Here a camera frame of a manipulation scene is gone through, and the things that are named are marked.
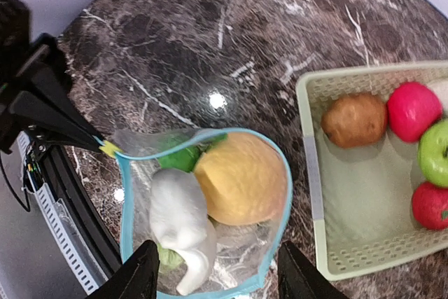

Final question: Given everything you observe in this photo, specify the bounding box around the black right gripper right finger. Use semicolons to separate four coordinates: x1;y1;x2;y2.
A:
277;241;348;299

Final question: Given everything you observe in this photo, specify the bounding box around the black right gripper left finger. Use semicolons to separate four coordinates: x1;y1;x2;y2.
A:
87;240;160;299

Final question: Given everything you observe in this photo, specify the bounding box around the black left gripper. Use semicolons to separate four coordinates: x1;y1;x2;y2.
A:
1;0;102;154

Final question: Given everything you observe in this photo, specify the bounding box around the white garlic toy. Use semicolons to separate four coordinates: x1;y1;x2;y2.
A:
149;168;216;295

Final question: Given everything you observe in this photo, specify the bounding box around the clear zip bag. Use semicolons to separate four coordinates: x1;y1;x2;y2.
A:
99;127;292;298

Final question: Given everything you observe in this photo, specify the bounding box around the yellow peach toy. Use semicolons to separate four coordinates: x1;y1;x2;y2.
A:
193;132;287;225

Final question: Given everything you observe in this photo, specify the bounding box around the green leafy vegetable toy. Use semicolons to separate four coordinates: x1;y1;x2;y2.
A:
157;134;228;172

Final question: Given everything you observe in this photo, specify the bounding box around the round red fruit toy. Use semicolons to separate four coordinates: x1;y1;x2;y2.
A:
386;82;442;143

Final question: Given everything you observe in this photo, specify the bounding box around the white green cabbage toy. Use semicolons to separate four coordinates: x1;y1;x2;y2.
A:
157;217;272;273

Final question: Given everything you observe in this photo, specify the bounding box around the pale green perforated basket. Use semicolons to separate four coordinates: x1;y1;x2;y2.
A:
296;61;447;281

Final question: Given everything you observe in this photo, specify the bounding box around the brown potato toy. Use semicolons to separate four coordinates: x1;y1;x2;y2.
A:
321;92;388;148

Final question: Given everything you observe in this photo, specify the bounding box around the white radish with leaves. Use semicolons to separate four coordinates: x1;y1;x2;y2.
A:
427;79;448;115

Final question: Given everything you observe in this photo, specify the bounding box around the light blue cable duct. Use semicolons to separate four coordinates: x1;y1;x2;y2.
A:
17;132;108;295

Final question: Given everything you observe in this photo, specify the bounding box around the black table edge rail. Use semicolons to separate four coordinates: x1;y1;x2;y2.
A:
38;146;122;277

